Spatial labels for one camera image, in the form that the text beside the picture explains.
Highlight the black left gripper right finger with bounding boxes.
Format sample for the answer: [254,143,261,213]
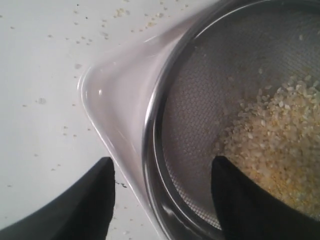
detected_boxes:
[211,156,320,240]

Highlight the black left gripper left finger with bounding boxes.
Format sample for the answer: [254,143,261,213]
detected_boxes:
[0,157,116,240]

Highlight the pale yellow grain pile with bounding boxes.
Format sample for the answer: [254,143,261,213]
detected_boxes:
[213,75,320,220]

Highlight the round stainless steel sieve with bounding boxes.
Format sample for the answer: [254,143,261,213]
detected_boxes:
[142,0,320,240]

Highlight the white rectangular plastic tray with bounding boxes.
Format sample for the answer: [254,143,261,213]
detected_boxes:
[78,16,197,240]

